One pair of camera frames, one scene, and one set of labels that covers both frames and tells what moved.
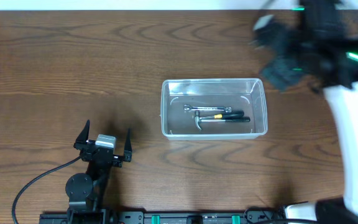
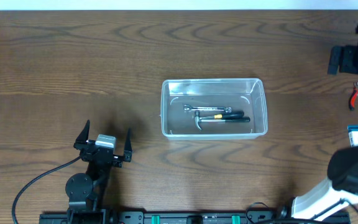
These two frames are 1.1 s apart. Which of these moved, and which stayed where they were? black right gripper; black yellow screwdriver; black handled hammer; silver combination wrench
Moved: black right gripper
Stayed: black yellow screwdriver; silver combination wrench; black handled hammer
